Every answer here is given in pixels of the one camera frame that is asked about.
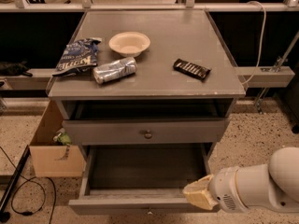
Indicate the crushed silver can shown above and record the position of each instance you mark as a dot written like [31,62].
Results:
[114,70]

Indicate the grey drawer cabinet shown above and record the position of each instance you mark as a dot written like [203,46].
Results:
[156,90]

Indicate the grey drawer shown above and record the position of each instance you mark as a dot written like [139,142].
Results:
[140,179]
[145,131]

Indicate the dark chocolate bar wrapper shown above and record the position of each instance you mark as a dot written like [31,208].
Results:
[191,69]

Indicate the green item in box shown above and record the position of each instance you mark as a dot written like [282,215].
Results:
[61,137]

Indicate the blue chip bag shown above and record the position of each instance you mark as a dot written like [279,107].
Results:
[78,57]

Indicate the grey top drawer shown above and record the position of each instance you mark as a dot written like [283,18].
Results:
[145,131]

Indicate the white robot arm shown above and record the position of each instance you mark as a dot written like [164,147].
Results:
[274,186]

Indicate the white paper bowl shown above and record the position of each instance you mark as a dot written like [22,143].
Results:
[129,44]

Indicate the black floor bar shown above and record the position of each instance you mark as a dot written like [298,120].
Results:
[10,181]

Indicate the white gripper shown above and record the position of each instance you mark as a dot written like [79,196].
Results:
[223,188]

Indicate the cardboard box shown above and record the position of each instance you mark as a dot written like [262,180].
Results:
[51,159]

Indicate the black object on ledge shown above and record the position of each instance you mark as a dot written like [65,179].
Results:
[9,69]

